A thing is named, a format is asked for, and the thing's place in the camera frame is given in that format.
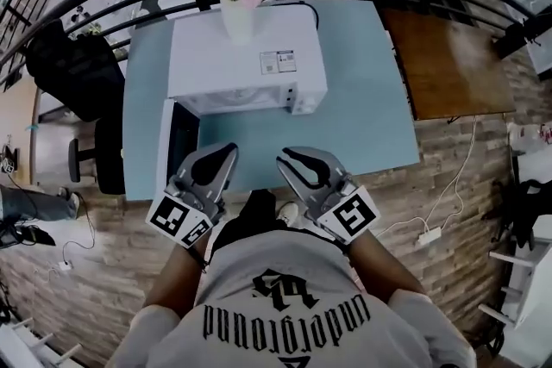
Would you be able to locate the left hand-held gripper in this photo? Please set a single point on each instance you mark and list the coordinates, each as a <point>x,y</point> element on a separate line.
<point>172,220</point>

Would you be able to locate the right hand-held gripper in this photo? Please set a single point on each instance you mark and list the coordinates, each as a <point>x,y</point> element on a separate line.
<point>353,213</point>

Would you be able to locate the white microwave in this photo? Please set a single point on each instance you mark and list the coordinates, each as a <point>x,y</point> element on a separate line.
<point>215,60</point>

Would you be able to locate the person's right forearm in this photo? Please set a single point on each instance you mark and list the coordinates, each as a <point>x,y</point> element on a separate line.
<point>384,267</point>

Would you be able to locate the person's left forearm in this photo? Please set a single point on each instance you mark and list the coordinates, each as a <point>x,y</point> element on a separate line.
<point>177,280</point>

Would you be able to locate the person's right white shoe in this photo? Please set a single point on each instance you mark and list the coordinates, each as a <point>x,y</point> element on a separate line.
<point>288,212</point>

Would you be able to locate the light blue table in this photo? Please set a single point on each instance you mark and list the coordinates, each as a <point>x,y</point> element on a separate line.
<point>353,120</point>

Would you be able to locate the white power strip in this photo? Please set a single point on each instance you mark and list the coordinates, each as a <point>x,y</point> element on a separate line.
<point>429,235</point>

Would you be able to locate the person's white printed t-shirt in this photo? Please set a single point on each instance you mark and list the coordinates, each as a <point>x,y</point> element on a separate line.
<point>302,314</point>

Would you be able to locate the black mesh office chair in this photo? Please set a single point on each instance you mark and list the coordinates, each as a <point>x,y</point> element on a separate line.
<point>77,77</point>

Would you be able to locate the small white plug adapter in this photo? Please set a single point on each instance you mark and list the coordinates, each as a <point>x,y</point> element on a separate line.
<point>64,266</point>

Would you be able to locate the brown wooden table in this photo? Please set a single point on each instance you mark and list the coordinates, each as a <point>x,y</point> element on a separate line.
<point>457,69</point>

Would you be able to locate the light wooden desk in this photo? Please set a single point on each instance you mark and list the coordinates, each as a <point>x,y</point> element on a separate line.
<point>17,120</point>

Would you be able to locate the black high-back office chair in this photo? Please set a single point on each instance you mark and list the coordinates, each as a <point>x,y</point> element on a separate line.
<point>528,211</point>

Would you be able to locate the white desk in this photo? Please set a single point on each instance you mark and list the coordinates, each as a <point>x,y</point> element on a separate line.
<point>530,284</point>

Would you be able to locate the white wooden rack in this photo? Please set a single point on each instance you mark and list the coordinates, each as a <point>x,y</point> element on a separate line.
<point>21,344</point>

